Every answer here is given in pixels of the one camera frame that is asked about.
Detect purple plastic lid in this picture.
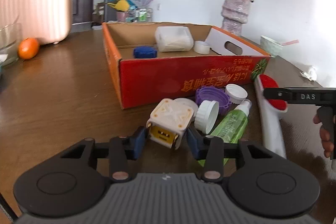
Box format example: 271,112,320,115
195,86,231,115

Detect translucent round cup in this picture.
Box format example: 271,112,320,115
194,40,211,55

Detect white red lint brush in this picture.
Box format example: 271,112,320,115
254,74,288,158

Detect green spray bottle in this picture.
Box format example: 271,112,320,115
198,98,253,167

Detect person's right hand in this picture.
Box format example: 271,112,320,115
313,114,335,158

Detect yellow blue floor clutter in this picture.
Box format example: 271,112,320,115
92,0,154,26

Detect small white cap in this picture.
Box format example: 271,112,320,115
225,84,248,105

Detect orange fruit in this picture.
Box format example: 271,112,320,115
18,38,40,60

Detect crumpled white tissue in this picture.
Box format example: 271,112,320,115
300,65,318,81

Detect white green bowl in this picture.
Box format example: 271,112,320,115
260,35,283,57

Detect white plastic lid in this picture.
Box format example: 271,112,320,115
194,100,219,135

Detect red cardboard box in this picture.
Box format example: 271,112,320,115
102,22,270,109

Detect pink suitcase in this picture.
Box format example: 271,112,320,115
1,0,72,44

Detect blue plastic lid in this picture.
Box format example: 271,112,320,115
133,46,157,59

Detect clear glass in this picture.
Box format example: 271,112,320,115
1,23,22,66

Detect translucent plastic container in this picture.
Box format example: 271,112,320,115
154,26,194,52

